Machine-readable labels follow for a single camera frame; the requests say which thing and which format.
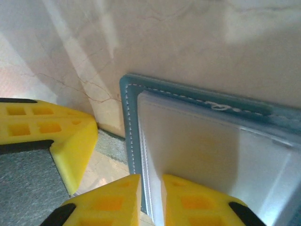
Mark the teal leather card holder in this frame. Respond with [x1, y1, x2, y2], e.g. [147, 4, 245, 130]
[119, 73, 301, 226]

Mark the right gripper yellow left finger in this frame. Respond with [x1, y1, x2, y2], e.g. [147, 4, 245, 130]
[41, 174, 142, 226]

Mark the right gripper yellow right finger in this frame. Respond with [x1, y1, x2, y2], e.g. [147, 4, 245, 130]
[161, 174, 266, 226]

